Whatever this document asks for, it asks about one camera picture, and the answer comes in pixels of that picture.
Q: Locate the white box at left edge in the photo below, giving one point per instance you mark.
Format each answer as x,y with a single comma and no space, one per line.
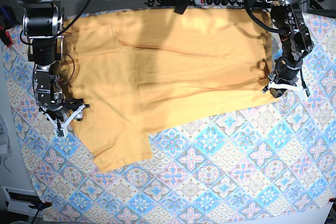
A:
4,139

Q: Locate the white vent panel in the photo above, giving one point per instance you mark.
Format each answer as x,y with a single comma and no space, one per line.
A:
19,200

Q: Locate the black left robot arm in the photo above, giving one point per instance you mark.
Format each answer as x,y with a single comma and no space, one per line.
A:
289,24

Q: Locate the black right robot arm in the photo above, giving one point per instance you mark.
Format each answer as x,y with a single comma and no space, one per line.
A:
43,26

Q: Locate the red black clamp left top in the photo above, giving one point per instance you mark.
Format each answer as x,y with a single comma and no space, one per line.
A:
8,21

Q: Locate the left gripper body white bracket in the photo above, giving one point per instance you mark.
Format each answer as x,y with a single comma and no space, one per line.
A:
288,76

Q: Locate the black remote-like device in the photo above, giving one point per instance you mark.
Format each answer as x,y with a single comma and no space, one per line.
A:
181,6

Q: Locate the white power strip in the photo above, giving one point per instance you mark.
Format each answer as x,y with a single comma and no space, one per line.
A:
219,3

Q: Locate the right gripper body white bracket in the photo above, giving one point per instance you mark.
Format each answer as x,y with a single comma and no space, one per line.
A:
61,114

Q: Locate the red black clamp bottom left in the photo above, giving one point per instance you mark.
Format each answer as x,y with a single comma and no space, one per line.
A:
38,205

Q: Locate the patterned blue tile tablecloth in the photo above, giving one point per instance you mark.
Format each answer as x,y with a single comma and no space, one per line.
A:
263,162

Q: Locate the yellow orange T-shirt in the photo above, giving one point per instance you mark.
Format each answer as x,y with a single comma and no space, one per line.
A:
144,71

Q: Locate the red black clamp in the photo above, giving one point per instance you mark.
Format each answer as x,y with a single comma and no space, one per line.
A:
8,21
38,205

